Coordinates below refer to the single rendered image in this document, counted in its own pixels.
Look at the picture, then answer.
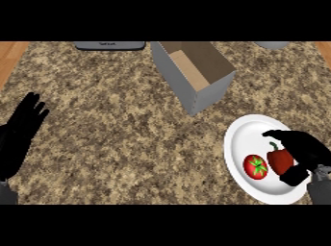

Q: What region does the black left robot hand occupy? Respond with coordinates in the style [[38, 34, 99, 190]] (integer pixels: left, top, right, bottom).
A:
[[0, 91, 52, 182]]

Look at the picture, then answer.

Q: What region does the grey round object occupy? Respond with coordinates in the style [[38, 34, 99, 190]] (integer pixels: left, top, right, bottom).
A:
[[253, 40, 291, 51]]

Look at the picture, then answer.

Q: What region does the white plate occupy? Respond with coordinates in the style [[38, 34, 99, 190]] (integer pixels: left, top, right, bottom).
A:
[[223, 113, 318, 206]]

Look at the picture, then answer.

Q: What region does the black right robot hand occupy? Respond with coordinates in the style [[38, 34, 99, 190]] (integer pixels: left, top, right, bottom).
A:
[[262, 129, 331, 187]]

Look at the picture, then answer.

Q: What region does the red tomato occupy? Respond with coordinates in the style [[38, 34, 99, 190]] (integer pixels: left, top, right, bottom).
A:
[[241, 154, 271, 181]]

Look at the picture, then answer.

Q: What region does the red bell pepper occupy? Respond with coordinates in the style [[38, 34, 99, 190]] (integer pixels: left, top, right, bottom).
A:
[[266, 140, 297, 177]]

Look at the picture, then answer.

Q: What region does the dark grey flat appliance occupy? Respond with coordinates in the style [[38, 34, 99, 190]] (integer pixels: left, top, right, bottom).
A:
[[72, 40, 148, 52]]

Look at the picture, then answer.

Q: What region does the grey cardboard box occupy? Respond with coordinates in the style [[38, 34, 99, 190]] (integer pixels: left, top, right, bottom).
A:
[[149, 40, 238, 117]]

